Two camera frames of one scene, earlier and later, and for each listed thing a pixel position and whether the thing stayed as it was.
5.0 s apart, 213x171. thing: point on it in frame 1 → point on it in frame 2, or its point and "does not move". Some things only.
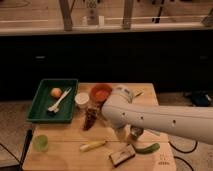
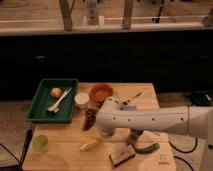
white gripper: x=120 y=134 → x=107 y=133
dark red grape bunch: x=91 y=116 does not move
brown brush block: x=123 y=155 does not move
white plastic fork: x=55 y=107 does not move
